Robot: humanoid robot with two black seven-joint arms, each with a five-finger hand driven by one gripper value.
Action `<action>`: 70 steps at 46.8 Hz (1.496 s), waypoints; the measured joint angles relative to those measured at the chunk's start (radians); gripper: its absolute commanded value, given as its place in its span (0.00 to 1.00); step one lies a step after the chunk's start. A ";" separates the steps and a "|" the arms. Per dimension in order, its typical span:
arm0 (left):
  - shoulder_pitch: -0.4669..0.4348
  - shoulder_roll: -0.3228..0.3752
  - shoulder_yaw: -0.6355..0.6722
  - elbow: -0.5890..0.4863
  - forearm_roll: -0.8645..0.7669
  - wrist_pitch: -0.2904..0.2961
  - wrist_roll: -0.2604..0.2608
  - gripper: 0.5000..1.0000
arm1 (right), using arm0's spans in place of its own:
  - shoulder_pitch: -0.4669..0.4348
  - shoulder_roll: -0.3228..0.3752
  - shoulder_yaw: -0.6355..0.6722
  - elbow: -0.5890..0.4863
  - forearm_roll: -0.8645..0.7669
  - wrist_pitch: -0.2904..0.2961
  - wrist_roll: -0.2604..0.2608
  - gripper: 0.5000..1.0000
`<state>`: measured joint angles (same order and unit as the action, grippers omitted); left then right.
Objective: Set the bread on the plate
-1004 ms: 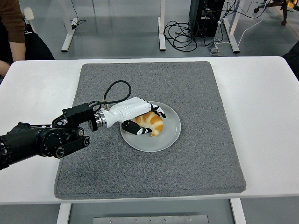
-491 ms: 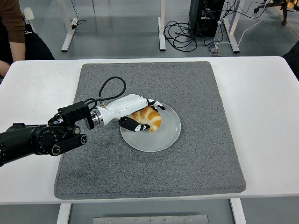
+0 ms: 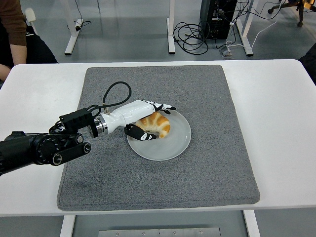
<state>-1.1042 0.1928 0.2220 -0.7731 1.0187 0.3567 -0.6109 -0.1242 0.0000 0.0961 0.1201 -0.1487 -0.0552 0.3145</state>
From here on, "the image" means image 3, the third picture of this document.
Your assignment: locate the white desk leg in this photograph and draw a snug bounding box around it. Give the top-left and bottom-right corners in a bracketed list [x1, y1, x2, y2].
[236, 0, 259, 57]
[64, 0, 84, 55]
[166, 0, 176, 54]

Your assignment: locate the grey fabric mat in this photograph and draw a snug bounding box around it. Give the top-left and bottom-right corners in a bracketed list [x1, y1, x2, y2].
[56, 64, 261, 212]

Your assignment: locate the white chair armrest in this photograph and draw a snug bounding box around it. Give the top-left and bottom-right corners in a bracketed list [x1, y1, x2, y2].
[24, 7, 38, 35]

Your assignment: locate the grey metal plate with screws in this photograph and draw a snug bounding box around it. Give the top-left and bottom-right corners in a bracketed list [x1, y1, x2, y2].
[98, 227, 221, 237]

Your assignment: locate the white cable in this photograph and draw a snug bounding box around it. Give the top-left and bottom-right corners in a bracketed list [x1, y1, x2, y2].
[226, 19, 279, 50]

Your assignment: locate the thin black cable with plug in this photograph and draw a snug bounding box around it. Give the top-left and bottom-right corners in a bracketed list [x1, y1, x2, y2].
[74, 0, 92, 32]

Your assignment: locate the black bulky object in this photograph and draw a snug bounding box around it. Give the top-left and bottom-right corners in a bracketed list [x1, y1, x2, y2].
[298, 43, 316, 86]

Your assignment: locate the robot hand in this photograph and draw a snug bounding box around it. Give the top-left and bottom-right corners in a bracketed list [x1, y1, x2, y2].
[101, 99, 177, 142]

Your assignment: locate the round grey plate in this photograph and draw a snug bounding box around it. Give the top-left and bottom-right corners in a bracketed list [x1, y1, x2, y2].
[127, 109, 192, 161]

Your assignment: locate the black computer tower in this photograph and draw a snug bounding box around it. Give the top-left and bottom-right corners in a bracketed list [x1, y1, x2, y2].
[199, 0, 237, 40]

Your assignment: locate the brown chair base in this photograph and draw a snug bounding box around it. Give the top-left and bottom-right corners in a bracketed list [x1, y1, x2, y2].
[268, 0, 316, 28]

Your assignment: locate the golden croissant bread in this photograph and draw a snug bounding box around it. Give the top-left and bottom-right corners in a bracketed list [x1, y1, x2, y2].
[135, 111, 171, 139]

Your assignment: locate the person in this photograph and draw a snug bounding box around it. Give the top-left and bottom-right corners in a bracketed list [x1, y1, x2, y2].
[0, 0, 59, 82]

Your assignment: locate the grey floor socket box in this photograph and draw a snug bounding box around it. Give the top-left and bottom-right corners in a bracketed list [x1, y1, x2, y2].
[219, 48, 235, 59]

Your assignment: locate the white table leg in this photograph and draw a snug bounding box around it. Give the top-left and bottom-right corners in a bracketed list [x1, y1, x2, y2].
[60, 215, 76, 237]
[243, 209, 261, 237]

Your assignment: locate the coiled black cable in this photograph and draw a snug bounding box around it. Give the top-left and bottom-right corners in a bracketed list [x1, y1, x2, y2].
[172, 21, 210, 55]

